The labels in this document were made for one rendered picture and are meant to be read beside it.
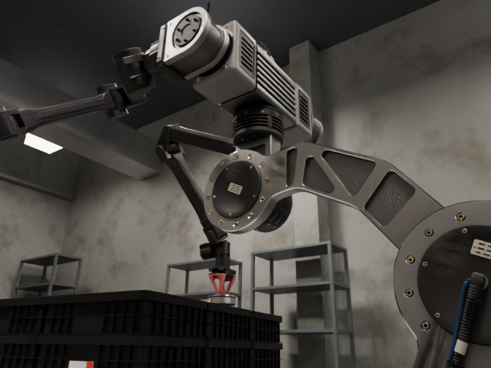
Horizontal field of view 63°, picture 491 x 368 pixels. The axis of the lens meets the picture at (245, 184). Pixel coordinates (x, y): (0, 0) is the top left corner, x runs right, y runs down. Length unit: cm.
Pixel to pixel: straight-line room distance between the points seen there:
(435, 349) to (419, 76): 468
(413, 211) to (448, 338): 21
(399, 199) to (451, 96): 426
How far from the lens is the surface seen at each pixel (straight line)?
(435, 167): 467
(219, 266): 154
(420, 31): 558
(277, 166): 89
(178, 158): 161
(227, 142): 144
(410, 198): 75
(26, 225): 857
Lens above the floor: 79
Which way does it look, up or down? 22 degrees up
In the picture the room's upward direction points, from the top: 1 degrees clockwise
